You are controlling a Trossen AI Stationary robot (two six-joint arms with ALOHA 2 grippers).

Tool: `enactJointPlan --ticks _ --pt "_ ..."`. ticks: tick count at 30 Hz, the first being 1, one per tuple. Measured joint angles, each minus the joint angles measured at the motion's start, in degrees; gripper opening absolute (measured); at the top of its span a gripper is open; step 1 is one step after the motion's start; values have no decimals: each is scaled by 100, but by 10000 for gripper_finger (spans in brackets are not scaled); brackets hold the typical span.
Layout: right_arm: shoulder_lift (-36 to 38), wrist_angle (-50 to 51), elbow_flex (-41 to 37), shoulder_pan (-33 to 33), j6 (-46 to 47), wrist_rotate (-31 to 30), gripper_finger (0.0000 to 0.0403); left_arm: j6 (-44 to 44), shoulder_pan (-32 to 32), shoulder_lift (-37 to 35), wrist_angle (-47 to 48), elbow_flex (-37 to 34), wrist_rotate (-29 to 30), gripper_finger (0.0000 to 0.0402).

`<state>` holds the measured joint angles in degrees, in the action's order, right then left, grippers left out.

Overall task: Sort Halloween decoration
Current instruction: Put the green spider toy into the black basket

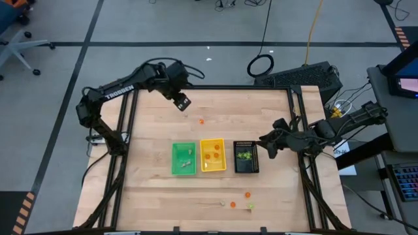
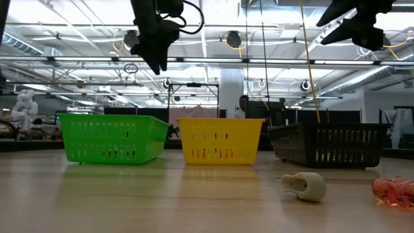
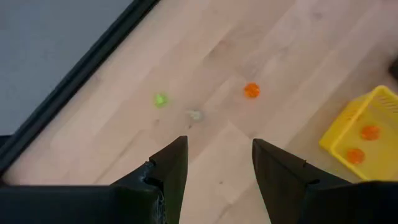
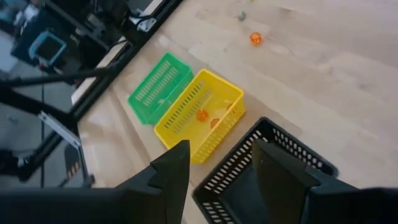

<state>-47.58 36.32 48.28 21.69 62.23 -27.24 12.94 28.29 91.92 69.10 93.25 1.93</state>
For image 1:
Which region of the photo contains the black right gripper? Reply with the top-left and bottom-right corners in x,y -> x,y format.
255,117 -> 317,160

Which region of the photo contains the black plastic basket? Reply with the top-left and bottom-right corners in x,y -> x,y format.
233,140 -> 260,174

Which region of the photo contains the yellow plastic basket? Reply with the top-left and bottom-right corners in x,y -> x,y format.
199,138 -> 227,173

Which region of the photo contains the green plastic basket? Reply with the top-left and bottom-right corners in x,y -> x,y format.
171,142 -> 197,176

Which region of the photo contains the white paper sheet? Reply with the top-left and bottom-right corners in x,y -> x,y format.
332,139 -> 357,176

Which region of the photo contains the black metal beam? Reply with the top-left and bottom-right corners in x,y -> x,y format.
335,133 -> 394,170

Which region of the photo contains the grey desk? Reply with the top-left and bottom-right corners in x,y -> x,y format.
366,64 -> 418,235

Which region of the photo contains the backlit black keyboard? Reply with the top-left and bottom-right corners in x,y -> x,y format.
387,162 -> 418,202

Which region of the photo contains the black computer monitor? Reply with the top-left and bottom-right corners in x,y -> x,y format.
381,40 -> 418,99

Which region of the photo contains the blue office chair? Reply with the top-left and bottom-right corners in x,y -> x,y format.
0,0 -> 56,82

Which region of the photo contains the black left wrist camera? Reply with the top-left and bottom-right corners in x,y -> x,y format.
174,93 -> 192,112

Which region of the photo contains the black metal table frame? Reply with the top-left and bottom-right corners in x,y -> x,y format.
73,73 -> 353,231

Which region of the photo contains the black hanging cable with coil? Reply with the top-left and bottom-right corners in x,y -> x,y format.
246,0 -> 275,78

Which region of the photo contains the black cable tangle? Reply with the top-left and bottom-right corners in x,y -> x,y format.
214,0 -> 262,8

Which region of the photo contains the yellow hanging cable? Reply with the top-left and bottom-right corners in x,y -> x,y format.
304,0 -> 325,65

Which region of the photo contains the black power cable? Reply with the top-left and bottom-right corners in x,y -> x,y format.
80,151 -> 110,189

